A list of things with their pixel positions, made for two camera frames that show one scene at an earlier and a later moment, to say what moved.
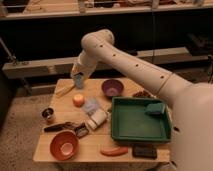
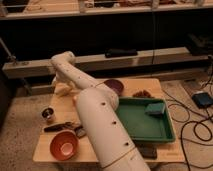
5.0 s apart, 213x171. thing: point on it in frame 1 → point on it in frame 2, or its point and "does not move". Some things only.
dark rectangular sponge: [144, 150] does not move
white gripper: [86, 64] → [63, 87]
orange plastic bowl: [64, 145] does not move
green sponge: [155, 109] does not move
